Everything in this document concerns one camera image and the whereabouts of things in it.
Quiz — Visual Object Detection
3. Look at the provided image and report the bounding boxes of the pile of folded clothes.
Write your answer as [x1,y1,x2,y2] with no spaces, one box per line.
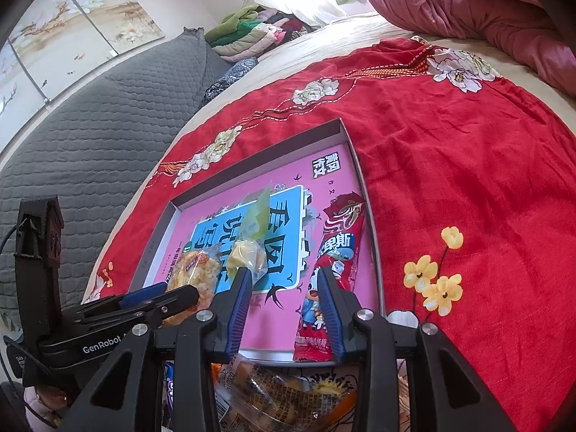
[204,4,316,61]

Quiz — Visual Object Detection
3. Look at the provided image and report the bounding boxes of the grey quilted headboard cover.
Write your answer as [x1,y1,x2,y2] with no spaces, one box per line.
[0,27,235,325]

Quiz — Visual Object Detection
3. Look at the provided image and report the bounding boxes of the pink cardboard box tray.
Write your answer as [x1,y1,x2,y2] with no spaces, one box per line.
[128,118,388,363]

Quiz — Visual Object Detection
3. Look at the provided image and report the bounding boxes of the red floral cloth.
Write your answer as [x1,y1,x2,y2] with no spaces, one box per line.
[81,38,576,432]

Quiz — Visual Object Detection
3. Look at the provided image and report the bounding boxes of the floral wall painting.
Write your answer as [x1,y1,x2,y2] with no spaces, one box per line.
[0,0,165,113]

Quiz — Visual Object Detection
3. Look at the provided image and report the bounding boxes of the beige bed sheet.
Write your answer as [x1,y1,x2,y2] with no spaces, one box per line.
[175,11,576,145]

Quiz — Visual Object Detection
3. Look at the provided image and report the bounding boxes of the orange clear pastry packet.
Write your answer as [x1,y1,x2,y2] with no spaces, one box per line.
[211,355,361,432]

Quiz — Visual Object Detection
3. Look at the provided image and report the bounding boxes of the green clear pastry packet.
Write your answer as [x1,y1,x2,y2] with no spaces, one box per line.
[227,184,275,284]

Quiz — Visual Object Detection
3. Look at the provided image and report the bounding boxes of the dark patterned pillow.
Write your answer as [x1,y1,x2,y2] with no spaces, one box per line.
[202,56,259,104]

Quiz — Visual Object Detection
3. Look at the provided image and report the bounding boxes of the blue cookie packet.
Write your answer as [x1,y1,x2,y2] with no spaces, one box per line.
[162,360,178,432]

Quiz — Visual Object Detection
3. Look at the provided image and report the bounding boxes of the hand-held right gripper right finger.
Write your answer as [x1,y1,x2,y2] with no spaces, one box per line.
[319,267,516,432]

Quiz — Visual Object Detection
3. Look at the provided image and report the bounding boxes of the pink quilted duvet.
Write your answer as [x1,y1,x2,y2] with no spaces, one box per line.
[362,0,576,97]

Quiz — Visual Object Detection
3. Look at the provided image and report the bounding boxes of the person's left hand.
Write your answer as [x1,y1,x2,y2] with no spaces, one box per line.
[22,388,75,428]

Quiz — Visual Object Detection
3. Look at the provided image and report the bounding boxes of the clear puffed cracker packet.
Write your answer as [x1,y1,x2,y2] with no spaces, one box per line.
[164,249,219,327]

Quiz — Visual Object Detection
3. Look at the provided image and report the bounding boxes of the red wafer snack packet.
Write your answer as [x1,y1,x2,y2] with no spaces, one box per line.
[292,193,365,363]

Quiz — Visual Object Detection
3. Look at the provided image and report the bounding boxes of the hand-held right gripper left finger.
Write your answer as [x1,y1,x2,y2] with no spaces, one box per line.
[58,269,253,432]

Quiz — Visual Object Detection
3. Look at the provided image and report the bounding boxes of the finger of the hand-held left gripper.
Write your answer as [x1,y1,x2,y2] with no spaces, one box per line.
[83,285,201,328]
[74,281,169,320]

